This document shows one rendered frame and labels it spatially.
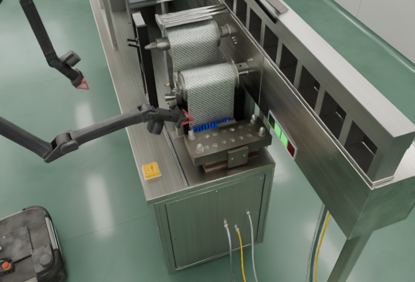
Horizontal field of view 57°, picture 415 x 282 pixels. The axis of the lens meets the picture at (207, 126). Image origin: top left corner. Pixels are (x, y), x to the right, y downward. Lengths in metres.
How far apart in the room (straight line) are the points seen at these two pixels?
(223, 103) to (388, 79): 2.61
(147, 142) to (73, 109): 1.83
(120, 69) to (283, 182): 1.46
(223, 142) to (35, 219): 1.44
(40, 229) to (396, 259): 2.28
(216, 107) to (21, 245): 1.49
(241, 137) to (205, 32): 0.55
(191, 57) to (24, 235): 1.53
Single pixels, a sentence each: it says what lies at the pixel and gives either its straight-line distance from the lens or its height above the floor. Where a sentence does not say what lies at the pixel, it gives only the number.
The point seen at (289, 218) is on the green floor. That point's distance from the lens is 2.85.
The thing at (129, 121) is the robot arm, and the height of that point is 1.21.
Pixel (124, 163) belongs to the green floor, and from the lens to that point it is 3.20.
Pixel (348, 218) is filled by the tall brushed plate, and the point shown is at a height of 1.23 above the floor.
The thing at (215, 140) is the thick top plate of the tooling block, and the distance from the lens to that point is 1.86.
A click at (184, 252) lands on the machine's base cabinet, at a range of 2.35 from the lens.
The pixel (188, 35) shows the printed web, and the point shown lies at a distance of 1.92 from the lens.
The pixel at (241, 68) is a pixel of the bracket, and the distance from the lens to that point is 1.86.
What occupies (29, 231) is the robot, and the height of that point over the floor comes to 0.24.
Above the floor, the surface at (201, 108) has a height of 1.14.
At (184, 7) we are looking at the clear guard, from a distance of 2.75.
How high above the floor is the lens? 2.38
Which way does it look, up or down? 45 degrees down
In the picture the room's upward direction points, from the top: 2 degrees counter-clockwise
